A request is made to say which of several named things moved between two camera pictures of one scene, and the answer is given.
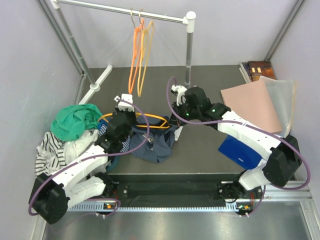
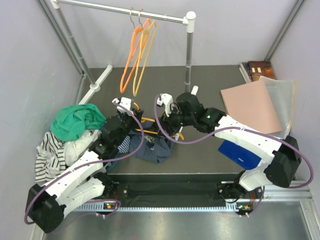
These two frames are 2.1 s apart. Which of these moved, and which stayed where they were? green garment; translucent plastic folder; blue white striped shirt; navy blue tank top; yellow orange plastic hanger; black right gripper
Moved: black right gripper; yellow orange plastic hanger
Stayed: green garment; translucent plastic folder; navy blue tank top; blue white striped shirt
